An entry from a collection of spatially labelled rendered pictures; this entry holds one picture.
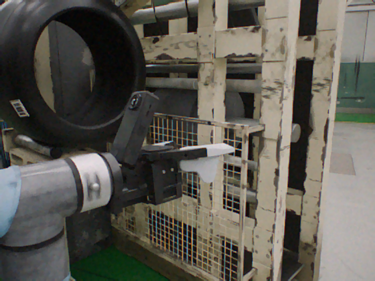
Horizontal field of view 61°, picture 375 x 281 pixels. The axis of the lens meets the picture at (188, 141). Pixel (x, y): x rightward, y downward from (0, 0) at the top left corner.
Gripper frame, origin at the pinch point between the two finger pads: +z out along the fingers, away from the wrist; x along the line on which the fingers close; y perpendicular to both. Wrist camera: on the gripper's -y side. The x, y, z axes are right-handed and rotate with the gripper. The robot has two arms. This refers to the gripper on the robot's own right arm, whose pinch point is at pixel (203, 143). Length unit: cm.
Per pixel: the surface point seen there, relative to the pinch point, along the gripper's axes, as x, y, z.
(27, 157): -93, 8, -7
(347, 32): -350, -165, 897
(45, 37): -109, -42, 11
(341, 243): -56, 99, 177
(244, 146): -32, 9, 50
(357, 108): -333, 46, 909
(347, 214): -74, 97, 228
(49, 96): -112, -16, 10
